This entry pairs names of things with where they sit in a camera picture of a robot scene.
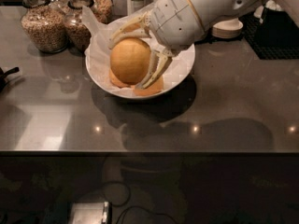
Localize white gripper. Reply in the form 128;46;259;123
108;0;206;90

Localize black cable below table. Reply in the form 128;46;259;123
102;180;180;224

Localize rear glass cereal jar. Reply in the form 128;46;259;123
92;0;113;24

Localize black kettle spout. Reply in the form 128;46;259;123
0;67;20;92

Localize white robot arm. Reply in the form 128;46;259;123
109;0;299;89

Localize middle glass cereal jar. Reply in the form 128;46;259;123
64;0;93;52

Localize white paper liner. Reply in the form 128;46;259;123
81;5;194;98

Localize orange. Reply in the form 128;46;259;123
109;70;129;88
133;77;164;96
110;38;151;85

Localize black rubber bar mat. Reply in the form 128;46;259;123
240;11;299;60

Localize black container with packets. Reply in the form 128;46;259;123
253;0;299;48

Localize silver metal box below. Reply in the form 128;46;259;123
67;202;111;224

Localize large glass cereal jar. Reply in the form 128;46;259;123
21;0;68;53

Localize white ceramic bowl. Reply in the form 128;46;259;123
85;13;196;101

